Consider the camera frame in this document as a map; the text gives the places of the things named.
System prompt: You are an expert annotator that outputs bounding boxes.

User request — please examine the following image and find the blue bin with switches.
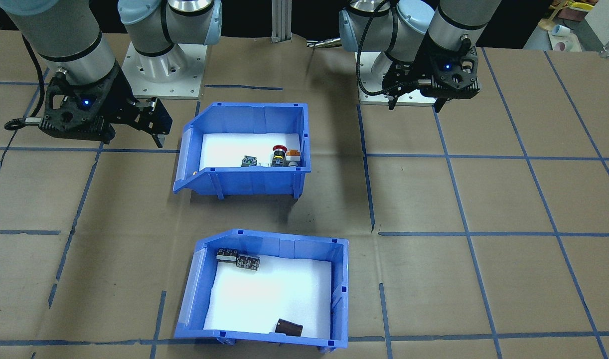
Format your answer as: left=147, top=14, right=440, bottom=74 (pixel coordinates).
left=173, top=102, right=311, bottom=200

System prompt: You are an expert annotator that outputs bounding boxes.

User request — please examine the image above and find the blue bin with capacitors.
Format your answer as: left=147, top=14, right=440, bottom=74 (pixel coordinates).
left=174, top=229, right=349, bottom=354

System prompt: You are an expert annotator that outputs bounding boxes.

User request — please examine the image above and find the dark brown cylindrical capacitor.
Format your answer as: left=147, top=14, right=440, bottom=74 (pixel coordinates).
left=276, top=319, right=304, bottom=337

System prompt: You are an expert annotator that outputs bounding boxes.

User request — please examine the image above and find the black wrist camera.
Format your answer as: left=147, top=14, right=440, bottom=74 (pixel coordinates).
left=418, top=74, right=483, bottom=100
left=38, top=109, right=117, bottom=145

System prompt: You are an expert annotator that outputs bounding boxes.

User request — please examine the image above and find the white square base plate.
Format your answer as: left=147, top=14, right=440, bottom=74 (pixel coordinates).
left=121, top=41, right=208, bottom=99
left=358, top=47, right=437, bottom=106

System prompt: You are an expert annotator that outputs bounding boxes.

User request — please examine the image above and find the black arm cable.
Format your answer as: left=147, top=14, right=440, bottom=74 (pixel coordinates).
left=4, top=35, right=48, bottom=132
left=355, top=0, right=425, bottom=96

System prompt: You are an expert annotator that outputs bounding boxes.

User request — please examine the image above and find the aluminium frame bar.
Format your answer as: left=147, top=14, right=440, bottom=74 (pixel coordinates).
left=271, top=0, right=293, bottom=44

